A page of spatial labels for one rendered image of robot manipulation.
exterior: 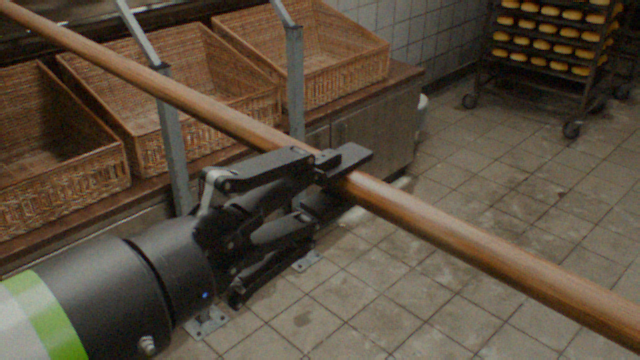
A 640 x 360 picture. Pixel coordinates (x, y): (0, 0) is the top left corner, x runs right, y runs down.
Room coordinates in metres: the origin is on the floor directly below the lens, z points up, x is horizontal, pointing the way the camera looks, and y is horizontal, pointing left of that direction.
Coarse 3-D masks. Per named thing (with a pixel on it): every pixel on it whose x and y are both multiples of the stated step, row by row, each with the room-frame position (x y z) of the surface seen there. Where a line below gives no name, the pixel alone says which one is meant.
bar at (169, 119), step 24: (120, 0) 1.48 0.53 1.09; (288, 24) 1.72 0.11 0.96; (144, 48) 1.40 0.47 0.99; (288, 48) 1.71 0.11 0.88; (168, 72) 1.36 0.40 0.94; (288, 72) 1.71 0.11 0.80; (288, 96) 1.71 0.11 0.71; (168, 120) 1.35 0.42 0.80; (168, 144) 1.35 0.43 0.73; (168, 168) 1.37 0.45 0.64; (312, 264) 1.66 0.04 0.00; (216, 312) 1.40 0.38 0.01; (192, 336) 1.29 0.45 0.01
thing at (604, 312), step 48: (0, 0) 1.01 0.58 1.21; (96, 48) 0.76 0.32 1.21; (192, 96) 0.59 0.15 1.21; (288, 144) 0.48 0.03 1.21; (336, 192) 0.42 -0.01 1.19; (384, 192) 0.39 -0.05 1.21; (432, 240) 0.34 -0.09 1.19; (480, 240) 0.33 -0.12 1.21; (528, 288) 0.29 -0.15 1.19; (576, 288) 0.27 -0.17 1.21; (624, 336) 0.24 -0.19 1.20
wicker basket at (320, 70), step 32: (288, 0) 2.43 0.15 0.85; (320, 0) 2.49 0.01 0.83; (224, 32) 2.10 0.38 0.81; (256, 32) 2.27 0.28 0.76; (320, 32) 2.49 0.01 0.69; (352, 32) 2.35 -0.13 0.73; (256, 64) 1.97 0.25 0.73; (320, 64) 2.35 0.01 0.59; (352, 64) 2.05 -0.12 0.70; (384, 64) 2.19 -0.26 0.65; (320, 96) 1.92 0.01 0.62
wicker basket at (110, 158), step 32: (32, 64) 1.66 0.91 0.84; (0, 96) 1.56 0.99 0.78; (64, 96) 1.58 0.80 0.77; (0, 128) 1.52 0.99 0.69; (32, 128) 1.57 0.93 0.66; (64, 128) 1.63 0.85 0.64; (96, 128) 1.45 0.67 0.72; (0, 160) 1.47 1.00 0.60; (32, 160) 1.50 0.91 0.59; (64, 160) 1.50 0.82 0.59; (96, 160) 1.30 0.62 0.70; (0, 192) 1.12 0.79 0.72; (32, 192) 1.17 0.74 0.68; (64, 192) 1.22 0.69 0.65; (96, 192) 1.28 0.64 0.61; (0, 224) 1.17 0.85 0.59; (32, 224) 1.15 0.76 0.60
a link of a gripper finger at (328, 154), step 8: (296, 152) 0.40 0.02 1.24; (304, 152) 0.39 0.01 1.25; (320, 152) 0.43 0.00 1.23; (328, 152) 0.43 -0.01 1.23; (336, 152) 0.43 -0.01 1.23; (320, 160) 0.41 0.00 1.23; (328, 160) 0.41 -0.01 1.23; (336, 160) 0.42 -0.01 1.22; (320, 168) 0.41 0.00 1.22; (328, 168) 0.41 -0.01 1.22
